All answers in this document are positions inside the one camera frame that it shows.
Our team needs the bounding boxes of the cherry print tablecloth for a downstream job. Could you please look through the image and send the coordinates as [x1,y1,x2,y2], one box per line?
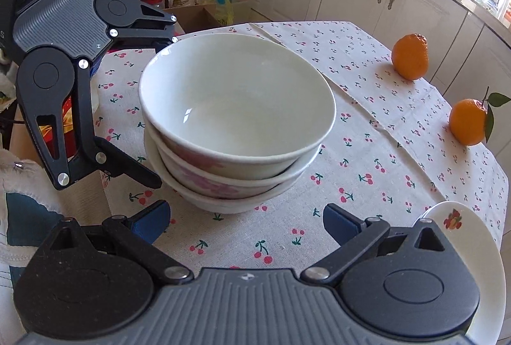
[89,22,508,271]

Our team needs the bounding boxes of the red box on floor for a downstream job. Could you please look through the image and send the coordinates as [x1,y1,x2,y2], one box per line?
[37,95,79,163]

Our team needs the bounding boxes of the orange without leaf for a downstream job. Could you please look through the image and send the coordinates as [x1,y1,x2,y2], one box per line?
[392,34,429,81]

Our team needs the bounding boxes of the open cardboard box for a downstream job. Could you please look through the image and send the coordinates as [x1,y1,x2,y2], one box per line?
[164,1,253,34]

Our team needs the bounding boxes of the white fruit-pattern plate stack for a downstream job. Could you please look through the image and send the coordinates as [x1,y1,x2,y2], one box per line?
[422,201,506,344]

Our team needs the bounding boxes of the white floral bowl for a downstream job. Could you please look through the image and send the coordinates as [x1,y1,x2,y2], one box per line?
[139,33,336,180]
[144,132,320,214]

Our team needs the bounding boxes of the yellow plastic bag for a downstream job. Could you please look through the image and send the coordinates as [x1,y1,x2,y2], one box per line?
[204,0,234,26]

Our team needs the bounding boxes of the white jacket sleeve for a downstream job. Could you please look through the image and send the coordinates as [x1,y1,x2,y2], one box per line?
[1,149,63,344]

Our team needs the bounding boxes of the orange with green leaves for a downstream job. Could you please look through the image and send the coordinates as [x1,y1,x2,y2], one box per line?
[448,87,510,146]

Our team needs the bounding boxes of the white kitchen cabinets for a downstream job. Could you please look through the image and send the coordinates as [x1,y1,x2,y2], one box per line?
[251,0,510,103]

